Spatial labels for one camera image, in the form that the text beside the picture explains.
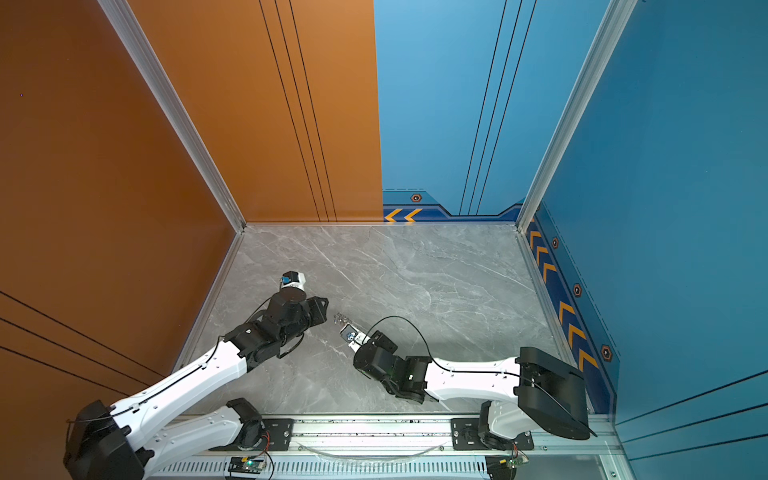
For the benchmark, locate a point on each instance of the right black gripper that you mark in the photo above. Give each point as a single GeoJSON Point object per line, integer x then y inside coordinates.
{"type": "Point", "coordinates": [383, 343]}

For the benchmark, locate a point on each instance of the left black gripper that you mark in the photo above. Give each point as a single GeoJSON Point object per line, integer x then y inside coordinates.
{"type": "Point", "coordinates": [315, 304]}

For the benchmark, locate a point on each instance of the metal keyring with chain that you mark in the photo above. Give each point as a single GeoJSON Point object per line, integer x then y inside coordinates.
{"type": "Point", "coordinates": [341, 319]}

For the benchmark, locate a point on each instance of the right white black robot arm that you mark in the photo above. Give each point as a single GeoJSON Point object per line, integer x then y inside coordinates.
{"type": "Point", "coordinates": [519, 394]}

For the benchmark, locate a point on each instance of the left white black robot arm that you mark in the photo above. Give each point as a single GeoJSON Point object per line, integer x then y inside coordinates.
{"type": "Point", "coordinates": [138, 436]}

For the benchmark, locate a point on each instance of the white vented grille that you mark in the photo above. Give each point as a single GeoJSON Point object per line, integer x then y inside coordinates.
{"type": "Point", "coordinates": [314, 467]}

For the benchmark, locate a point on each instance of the right small circuit board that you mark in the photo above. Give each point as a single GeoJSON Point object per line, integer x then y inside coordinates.
{"type": "Point", "coordinates": [515, 459]}

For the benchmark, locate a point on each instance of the green circuit board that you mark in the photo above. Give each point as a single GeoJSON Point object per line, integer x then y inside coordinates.
{"type": "Point", "coordinates": [246, 467]}

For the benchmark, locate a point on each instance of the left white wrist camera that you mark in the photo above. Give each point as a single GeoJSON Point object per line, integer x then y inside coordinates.
{"type": "Point", "coordinates": [293, 279]}

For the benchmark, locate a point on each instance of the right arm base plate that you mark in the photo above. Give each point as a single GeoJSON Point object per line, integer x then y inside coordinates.
{"type": "Point", "coordinates": [471, 434]}

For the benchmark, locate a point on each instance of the aluminium front rail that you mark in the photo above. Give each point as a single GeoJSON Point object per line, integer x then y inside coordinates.
{"type": "Point", "coordinates": [376, 436]}

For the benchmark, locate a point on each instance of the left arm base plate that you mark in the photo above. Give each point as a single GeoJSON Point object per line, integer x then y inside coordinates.
{"type": "Point", "coordinates": [274, 436]}

